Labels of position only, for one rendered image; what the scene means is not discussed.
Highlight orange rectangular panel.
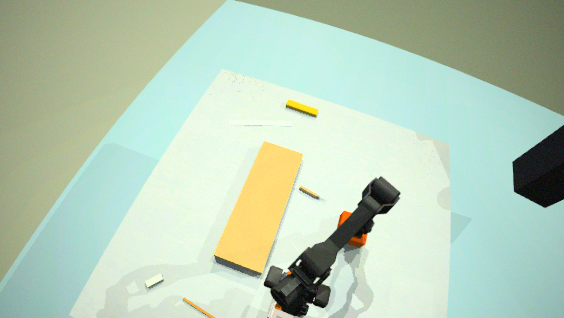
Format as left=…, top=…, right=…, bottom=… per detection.
left=214, top=141, right=303, bottom=274

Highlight yellow rectangular bar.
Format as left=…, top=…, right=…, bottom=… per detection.
left=286, top=100, right=319, bottom=117

